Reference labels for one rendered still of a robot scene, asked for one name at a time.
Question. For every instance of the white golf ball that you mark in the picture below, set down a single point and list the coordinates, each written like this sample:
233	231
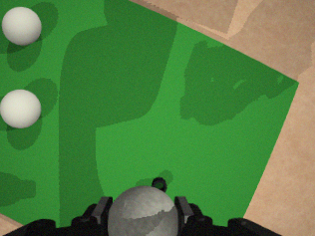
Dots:
21	26
20	108

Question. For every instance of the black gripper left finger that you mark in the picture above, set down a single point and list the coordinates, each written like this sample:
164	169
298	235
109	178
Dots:
89	220

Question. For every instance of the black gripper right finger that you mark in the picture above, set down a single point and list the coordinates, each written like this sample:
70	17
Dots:
191	222

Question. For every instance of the grey ball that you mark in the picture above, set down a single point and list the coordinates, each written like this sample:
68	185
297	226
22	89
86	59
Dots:
143	211

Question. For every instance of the green golf mat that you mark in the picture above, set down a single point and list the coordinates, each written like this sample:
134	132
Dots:
131	97

